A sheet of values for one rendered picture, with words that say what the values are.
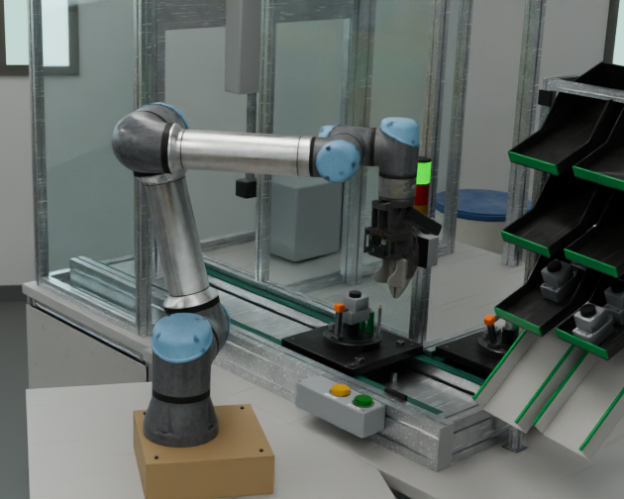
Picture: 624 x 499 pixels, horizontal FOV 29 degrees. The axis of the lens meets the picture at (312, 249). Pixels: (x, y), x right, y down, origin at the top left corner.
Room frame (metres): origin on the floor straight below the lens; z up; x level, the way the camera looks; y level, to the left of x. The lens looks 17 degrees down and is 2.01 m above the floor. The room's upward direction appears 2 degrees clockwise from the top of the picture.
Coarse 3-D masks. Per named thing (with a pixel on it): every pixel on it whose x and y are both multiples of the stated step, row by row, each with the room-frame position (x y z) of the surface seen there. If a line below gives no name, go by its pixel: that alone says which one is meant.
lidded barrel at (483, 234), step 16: (464, 192) 5.66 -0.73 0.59; (480, 192) 5.67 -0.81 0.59; (496, 192) 5.69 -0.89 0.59; (464, 208) 5.36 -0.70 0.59; (480, 208) 5.37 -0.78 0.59; (496, 208) 5.38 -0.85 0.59; (528, 208) 5.40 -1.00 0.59; (464, 224) 5.30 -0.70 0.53; (480, 224) 5.28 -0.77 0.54; (496, 224) 5.28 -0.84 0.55; (464, 240) 5.31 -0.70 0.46; (480, 240) 5.28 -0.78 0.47; (496, 240) 5.28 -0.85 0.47
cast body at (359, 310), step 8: (344, 296) 2.65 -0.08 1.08; (352, 296) 2.64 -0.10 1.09; (360, 296) 2.64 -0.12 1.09; (352, 304) 2.63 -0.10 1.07; (360, 304) 2.63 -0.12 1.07; (344, 312) 2.63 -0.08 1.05; (352, 312) 2.62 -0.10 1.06; (360, 312) 2.64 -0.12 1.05; (368, 312) 2.66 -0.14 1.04; (344, 320) 2.63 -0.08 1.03; (352, 320) 2.62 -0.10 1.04; (360, 320) 2.64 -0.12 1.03
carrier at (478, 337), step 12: (504, 324) 2.76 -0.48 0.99; (468, 336) 2.72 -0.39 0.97; (480, 336) 2.67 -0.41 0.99; (504, 336) 2.63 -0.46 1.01; (516, 336) 2.68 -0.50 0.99; (444, 348) 2.64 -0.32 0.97; (456, 348) 2.64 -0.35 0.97; (468, 348) 2.64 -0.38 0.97; (480, 348) 2.62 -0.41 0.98; (492, 348) 2.60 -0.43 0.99; (504, 348) 2.60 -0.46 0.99; (456, 360) 2.60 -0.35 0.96; (468, 360) 2.57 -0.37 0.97; (480, 360) 2.56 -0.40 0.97; (492, 360) 2.57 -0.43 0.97
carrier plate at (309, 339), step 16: (304, 336) 2.68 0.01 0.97; (320, 336) 2.68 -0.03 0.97; (384, 336) 2.70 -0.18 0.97; (304, 352) 2.60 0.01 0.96; (320, 352) 2.57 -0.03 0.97; (336, 352) 2.58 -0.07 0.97; (352, 352) 2.58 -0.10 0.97; (368, 352) 2.59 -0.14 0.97; (384, 352) 2.59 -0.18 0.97; (400, 352) 2.59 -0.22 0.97; (416, 352) 2.63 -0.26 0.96; (336, 368) 2.52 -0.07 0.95; (352, 368) 2.49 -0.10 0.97; (368, 368) 2.52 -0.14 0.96
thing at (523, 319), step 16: (544, 256) 2.33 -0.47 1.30; (560, 256) 2.36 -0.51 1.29; (592, 272) 2.23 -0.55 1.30; (528, 288) 2.31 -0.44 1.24; (576, 288) 2.21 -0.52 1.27; (592, 288) 2.23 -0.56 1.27; (512, 304) 2.29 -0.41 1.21; (528, 304) 2.27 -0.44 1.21; (544, 304) 2.26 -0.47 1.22; (560, 304) 2.24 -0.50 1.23; (576, 304) 2.21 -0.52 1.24; (512, 320) 2.23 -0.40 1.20; (528, 320) 2.22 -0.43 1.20; (544, 320) 2.21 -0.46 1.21; (560, 320) 2.19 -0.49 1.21
